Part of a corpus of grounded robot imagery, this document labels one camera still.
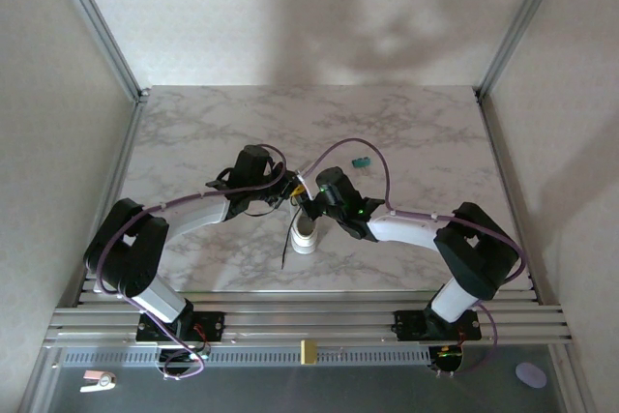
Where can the tan block on rail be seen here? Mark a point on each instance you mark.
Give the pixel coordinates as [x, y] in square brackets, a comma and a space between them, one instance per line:
[308, 352]

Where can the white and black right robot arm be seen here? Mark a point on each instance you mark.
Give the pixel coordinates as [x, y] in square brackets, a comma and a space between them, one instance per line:
[406, 231]

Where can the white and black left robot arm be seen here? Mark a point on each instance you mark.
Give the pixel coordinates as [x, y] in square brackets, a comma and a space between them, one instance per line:
[198, 215]

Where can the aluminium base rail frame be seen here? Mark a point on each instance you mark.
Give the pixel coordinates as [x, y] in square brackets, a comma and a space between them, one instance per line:
[314, 321]

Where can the aluminium frame post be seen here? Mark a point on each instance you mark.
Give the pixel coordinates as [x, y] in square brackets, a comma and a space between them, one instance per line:
[97, 21]
[522, 21]

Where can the purple round disc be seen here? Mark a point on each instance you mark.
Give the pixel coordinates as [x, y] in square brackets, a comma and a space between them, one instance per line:
[530, 375]

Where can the black shoelace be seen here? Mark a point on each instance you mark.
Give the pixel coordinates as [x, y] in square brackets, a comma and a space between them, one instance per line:
[290, 234]

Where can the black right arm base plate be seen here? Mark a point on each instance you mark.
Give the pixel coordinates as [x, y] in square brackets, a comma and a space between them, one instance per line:
[406, 326]

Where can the small green tag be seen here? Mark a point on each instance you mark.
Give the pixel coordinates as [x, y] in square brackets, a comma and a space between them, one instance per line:
[360, 161]

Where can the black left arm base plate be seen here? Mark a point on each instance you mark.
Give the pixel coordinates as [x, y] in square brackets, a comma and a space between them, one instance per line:
[208, 326]

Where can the white sneaker shoe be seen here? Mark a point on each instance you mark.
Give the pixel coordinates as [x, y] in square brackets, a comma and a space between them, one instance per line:
[305, 239]

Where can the aluminium right frame post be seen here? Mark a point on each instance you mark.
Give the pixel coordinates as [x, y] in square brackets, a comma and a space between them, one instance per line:
[522, 21]

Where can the pink and white small object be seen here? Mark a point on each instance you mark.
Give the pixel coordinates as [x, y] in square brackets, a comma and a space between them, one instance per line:
[99, 380]

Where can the aluminium table side rail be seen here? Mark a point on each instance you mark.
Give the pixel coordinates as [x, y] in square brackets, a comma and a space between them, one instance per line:
[506, 190]
[118, 173]

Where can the aluminium left frame post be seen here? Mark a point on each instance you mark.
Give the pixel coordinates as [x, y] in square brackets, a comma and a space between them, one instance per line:
[97, 21]

